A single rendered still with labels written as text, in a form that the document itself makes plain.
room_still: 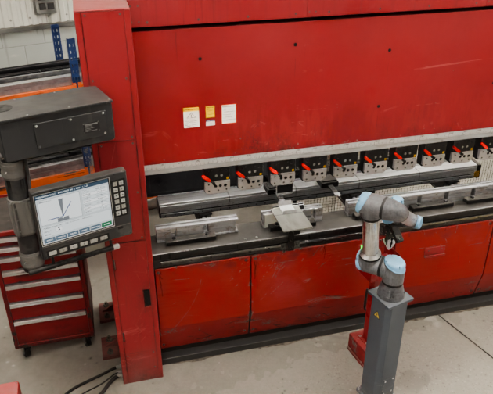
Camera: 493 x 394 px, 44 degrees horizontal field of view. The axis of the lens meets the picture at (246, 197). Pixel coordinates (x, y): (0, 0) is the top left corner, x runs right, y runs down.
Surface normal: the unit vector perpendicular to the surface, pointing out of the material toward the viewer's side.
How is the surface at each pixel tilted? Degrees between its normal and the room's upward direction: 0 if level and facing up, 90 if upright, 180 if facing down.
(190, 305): 90
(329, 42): 90
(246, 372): 0
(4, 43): 90
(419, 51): 90
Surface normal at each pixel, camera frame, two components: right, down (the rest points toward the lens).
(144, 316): 0.25, 0.47
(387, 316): -0.27, 0.47
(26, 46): 0.49, 0.43
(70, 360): 0.00, -0.87
